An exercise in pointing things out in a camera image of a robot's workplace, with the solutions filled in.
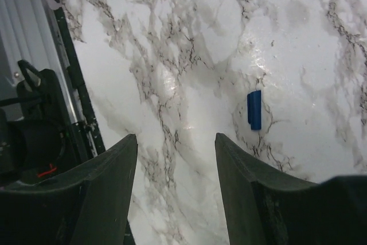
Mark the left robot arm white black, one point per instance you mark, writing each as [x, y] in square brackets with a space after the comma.
[41, 142]

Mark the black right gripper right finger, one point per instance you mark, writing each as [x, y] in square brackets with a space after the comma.
[266, 206]

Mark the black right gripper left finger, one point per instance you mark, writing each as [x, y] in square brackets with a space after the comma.
[86, 205]

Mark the aluminium frame rail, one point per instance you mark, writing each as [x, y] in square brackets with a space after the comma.
[29, 31]

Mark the blue marker cap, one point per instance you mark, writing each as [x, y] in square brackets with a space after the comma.
[254, 110]

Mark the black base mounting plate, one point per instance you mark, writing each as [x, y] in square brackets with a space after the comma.
[85, 130]

